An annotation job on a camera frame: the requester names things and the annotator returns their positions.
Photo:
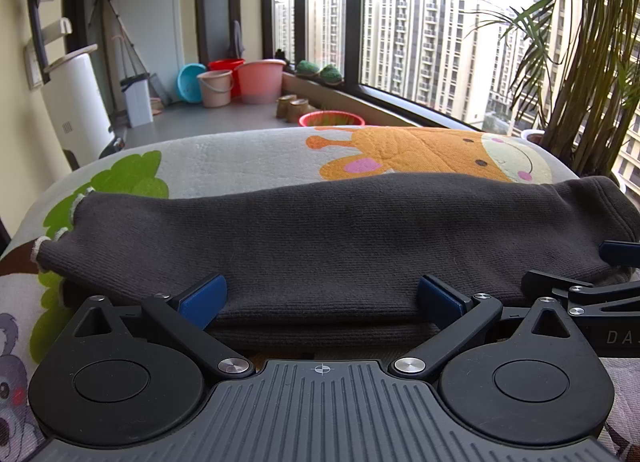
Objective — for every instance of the red plastic bucket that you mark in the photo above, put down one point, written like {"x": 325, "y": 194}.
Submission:
{"x": 225, "y": 65}

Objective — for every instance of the hanging dark towel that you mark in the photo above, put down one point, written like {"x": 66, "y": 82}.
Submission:
{"x": 237, "y": 40}

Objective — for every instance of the frosted glass door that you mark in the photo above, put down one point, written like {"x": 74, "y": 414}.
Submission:
{"x": 217, "y": 22}

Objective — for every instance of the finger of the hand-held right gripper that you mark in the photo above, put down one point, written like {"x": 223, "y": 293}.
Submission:
{"x": 555, "y": 284}
{"x": 622, "y": 253}

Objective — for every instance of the red basin with greens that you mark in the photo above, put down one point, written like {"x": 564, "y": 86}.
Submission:
{"x": 330, "y": 120}

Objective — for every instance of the white cylindrical appliance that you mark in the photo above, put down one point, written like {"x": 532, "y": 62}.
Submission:
{"x": 80, "y": 102}

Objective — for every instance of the pink plastic basin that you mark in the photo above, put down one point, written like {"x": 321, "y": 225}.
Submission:
{"x": 260, "y": 82}

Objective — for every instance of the animal printed blanket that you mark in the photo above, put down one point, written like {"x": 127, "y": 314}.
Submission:
{"x": 240, "y": 157}

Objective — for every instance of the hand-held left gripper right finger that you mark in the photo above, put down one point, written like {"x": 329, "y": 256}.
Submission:
{"x": 440, "y": 299}

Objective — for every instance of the white trash bin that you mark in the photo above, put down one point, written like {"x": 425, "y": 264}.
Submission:
{"x": 137, "y": 102}

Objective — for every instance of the blue plastic basin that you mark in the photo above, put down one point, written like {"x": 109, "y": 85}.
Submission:
{"x": 189, "y": 83}

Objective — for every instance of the tall palm plant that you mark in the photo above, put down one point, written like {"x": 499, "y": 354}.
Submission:
{"x": 585, "y": 72}

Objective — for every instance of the beige plastic bucket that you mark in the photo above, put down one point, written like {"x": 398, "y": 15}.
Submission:
{"x": 215, "y": 90}

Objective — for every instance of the dark grey knitted sweater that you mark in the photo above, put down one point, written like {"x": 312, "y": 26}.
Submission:
{"x": 310, "y": 237}

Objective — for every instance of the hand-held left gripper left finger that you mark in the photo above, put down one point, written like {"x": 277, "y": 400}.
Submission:
{"x": 202, "y": 294}

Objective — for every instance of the white plant pot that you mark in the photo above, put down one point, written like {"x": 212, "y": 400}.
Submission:
{"x": 531, "y": 135}

